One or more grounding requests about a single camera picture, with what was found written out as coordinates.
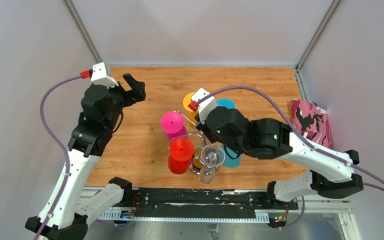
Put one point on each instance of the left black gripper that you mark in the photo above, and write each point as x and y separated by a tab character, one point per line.
137	91

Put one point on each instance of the chrome wine glass rack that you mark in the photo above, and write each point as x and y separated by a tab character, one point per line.
196	137

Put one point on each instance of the blue wine glass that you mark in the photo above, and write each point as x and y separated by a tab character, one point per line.
226	102
232	159

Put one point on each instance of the blue wine glass front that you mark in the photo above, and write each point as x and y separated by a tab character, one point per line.
232	159

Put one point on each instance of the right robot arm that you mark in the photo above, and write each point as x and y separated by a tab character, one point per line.
330	173

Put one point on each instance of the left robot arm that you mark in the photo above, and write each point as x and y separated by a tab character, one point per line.
63	218

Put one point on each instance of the pink wine glass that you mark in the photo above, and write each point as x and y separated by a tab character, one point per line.
172	123

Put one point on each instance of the yellow wine glass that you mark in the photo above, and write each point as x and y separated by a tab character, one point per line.
189	102

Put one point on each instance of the red wine glass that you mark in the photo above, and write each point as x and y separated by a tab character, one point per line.
181	152

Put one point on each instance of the clear wine glass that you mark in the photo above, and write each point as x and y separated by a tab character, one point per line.
211	157

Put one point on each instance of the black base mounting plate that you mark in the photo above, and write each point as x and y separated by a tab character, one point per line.
196	204

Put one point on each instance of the pink camouflage cloth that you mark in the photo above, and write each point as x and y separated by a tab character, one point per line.
312	122

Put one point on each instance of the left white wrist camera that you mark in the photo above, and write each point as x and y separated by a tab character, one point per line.
101	75

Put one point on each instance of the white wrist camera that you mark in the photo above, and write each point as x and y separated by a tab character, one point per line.
101	75
205	107

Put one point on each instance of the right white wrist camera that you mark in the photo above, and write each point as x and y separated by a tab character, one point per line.
205	107

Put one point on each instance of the aluminium frame rail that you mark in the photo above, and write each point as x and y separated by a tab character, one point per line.
311	205

